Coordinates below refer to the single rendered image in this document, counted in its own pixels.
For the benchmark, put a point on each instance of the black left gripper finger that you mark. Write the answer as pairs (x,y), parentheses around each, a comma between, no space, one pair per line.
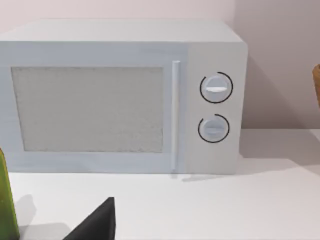
(100,222)

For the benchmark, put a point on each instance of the green bottle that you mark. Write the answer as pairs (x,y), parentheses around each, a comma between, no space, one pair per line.
(6,200)

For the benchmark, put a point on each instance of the pale microwave oven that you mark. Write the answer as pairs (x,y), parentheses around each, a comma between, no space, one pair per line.
(212,155)

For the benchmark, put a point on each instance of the brown wooden object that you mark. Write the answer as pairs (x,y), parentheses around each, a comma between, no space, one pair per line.
(317,82)

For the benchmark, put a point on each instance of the large microwave knob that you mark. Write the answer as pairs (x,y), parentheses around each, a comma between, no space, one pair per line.
(216,87)

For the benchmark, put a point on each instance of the microwave door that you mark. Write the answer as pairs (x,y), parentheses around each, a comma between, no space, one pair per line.
(87,160)

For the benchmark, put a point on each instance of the small microwave knob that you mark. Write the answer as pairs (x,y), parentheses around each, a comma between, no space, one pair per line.
(213,128)

